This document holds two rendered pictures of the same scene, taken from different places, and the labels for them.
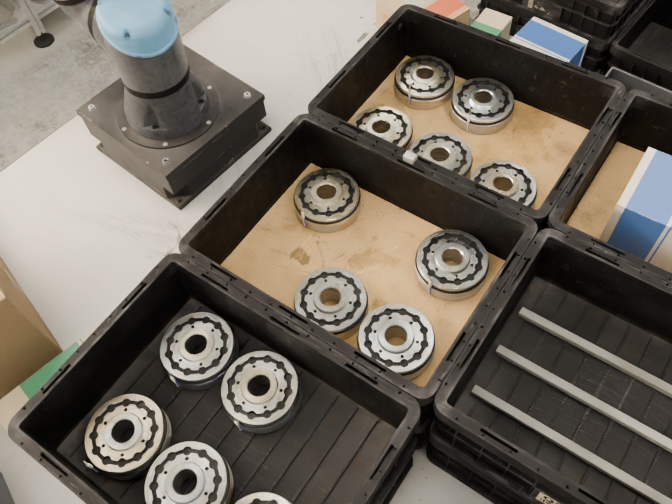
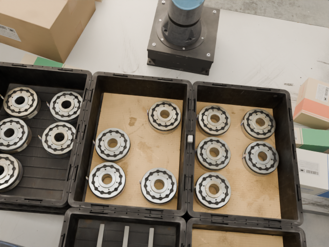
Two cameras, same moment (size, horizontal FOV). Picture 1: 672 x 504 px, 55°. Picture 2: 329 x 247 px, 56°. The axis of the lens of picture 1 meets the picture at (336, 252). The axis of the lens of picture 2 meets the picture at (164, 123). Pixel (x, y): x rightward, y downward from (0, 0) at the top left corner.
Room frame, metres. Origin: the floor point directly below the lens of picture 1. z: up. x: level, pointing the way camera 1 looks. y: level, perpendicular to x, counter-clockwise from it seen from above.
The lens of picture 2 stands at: (0.32, -0.29, 1.72)
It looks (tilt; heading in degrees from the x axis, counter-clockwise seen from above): 66 degrees down; 45
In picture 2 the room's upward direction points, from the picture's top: 9 degrees clockwise
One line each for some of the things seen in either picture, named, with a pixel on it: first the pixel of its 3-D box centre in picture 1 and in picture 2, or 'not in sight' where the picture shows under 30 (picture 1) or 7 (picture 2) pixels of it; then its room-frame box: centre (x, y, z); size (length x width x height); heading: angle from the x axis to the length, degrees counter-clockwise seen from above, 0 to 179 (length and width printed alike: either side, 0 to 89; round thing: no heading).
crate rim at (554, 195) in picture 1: (464, 103); (242, 148); (0.71, -0.22, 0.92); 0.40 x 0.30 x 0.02; 49
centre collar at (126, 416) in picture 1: (123, 431); (20, 100); (0.28, 0.29, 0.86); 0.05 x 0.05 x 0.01
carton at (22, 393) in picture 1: (78, 373); (55, 72); (0.42, 0.42, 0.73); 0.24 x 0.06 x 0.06; 128
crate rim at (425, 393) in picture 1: (356, 240); (135, 138); (0.49, -0.03, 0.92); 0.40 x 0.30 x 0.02; 49
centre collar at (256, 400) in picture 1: (259, 385); (59, 137); (0.32, 0.12, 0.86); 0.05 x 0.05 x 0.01
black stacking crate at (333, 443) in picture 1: (222, 434); (33, 135); (0.26, 0.17, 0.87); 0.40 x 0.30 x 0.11; 49
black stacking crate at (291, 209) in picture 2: (460, 125); (237, 154); (0.71, -0.22, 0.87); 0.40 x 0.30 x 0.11; 49
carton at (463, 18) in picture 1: (421, 17); (316, 104); (1.15, -0.24, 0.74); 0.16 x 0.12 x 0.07; 33
